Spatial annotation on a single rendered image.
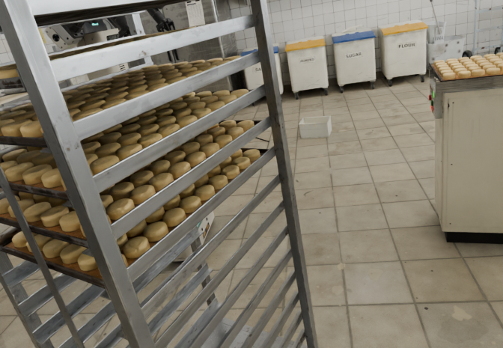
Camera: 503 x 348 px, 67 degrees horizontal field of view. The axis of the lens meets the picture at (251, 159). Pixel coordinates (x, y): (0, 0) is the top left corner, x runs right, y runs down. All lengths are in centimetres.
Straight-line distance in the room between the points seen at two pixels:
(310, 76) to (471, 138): 366
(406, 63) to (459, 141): 361
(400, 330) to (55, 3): 168
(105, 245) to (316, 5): 557
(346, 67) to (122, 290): 500
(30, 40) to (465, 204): 201
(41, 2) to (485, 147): 187
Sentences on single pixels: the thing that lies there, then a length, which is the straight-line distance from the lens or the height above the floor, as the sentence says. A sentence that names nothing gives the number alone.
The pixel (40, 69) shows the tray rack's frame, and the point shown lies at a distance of 57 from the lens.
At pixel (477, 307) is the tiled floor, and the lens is 200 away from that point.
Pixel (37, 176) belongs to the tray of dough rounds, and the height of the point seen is 114.
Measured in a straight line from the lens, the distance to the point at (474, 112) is 201.
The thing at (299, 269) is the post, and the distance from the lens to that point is 130.
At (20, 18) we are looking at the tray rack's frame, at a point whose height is 139.
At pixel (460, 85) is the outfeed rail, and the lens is 197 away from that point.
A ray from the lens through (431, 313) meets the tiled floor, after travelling 194.
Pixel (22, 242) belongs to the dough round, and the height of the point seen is 96.
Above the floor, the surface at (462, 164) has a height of 48.
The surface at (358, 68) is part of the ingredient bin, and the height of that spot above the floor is 32.
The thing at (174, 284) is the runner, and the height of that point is 87.
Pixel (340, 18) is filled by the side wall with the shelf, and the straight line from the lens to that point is 602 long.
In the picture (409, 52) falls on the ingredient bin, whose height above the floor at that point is 44.
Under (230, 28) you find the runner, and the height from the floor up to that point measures 132.
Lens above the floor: 136
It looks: 22 degrees down
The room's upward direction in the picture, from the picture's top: 11 degrees counter-clockwise
